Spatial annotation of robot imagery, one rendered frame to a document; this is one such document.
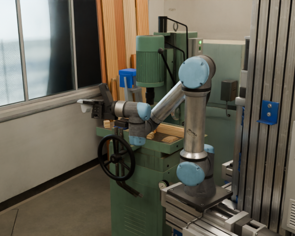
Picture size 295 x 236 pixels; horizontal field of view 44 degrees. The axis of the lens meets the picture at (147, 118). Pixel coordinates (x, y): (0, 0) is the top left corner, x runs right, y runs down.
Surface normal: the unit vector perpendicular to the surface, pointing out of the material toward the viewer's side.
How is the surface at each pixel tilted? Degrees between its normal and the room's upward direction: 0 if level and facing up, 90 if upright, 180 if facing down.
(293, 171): 90
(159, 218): 90
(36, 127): 90
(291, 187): 90
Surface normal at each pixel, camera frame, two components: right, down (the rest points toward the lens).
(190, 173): -0.39, 0.37
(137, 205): -0.60, 0.22
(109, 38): 0.82, 0.10
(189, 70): -0.38, 0.11
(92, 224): 0.00, -0.96
